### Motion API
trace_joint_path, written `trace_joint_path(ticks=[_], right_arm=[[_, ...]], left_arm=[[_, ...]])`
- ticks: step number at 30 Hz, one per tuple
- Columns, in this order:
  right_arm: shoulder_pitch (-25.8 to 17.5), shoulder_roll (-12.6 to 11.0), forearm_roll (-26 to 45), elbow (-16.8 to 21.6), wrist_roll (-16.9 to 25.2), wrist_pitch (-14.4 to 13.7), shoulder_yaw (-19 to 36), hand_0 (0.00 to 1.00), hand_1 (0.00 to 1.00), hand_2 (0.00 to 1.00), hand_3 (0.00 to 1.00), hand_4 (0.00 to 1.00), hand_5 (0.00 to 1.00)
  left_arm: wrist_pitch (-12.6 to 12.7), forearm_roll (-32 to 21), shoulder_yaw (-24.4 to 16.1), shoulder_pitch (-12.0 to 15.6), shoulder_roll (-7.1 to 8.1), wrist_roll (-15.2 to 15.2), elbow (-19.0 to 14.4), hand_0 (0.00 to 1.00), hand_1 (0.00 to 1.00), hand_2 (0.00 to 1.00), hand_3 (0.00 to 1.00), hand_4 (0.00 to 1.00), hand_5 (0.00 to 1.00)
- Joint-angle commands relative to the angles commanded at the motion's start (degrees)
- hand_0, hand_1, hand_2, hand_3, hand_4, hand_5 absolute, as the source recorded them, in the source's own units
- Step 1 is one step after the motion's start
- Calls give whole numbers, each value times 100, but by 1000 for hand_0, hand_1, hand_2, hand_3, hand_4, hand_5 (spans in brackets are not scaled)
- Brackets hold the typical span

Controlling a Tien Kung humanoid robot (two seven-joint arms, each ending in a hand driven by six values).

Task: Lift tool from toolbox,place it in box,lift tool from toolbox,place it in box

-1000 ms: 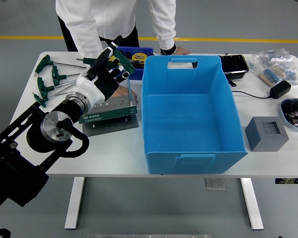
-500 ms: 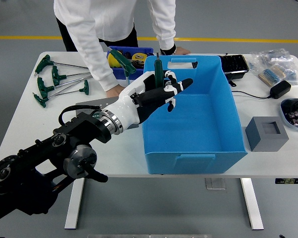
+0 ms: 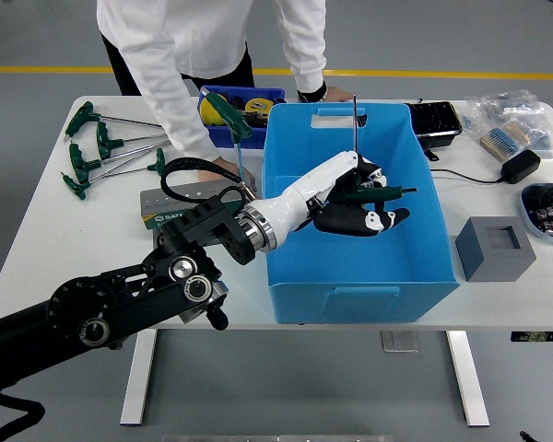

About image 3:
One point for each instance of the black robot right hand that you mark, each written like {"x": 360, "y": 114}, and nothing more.
{"x": 529, "y": 436}

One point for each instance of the person's left hand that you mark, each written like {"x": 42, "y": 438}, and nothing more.
{"x": 338, "y": 94}

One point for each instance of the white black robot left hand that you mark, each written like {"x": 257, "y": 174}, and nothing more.
{"x": 304, "y": 193}

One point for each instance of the person's right hand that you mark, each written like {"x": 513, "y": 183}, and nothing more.
{"x": 226, "y": 168}

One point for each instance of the green grey wrench holder stand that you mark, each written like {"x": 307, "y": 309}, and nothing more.
{"x": 154, "y": 216}

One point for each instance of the large light blue folding box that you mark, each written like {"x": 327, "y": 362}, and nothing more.
{"x": 350, "y": 276}

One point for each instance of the person's right forearm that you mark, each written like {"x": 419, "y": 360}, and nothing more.
{"x": 184, "y": 119}

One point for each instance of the person's left forearm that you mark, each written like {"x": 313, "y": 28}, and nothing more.
{"x": 306, "y": 64}

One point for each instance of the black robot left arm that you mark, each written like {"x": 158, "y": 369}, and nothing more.
{"x": 120, "y": 294}

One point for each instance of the black wristwatch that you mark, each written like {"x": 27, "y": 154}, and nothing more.
{"x": 311, "y": 96}

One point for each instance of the small dark blue bin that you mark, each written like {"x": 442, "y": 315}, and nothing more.
{"x": 244, "y": 138}

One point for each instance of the yellow ball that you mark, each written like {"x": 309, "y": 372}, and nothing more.
{"x": 209, "y": 115}

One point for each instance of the dark assorted small parts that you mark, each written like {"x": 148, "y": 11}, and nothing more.
{"x": 255, "y": 120}

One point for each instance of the yellow tape measure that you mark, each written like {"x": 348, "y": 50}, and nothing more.
{"x": 258, "y": 105}

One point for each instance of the white table leg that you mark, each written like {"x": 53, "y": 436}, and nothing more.
{"x": 138, "y": 377}
{"x": 467, "y": 377}

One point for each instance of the black table control panel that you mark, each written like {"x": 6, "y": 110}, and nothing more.
{"x": 539, "y": 336}

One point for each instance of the black plastic cell tray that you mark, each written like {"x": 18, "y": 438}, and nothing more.
{"x": 435, "y": 119}

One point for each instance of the person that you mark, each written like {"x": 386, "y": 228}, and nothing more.
{"x": 203, "y": 32}

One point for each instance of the grey metal floor plate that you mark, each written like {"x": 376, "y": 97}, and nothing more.
{"x": 398, "y": 341}

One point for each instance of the blue resistor tape bundle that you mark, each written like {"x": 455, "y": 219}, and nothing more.
{"x": 504, "y": 138}

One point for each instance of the clear plastic parts bags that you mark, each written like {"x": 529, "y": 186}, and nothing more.
{"x": 511, "y": 106}

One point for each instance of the grey block with square recess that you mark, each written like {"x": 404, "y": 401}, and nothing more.
{"x": 495, "y": 258}

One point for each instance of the black power adapter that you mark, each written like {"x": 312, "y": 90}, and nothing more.
{"x": 521, "y": 166}

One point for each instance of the pale blue bowl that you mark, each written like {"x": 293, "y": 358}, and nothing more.
{"x": 527, "y": 221}

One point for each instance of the electronic components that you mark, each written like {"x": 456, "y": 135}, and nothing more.
{"x": 550, "y": 212}

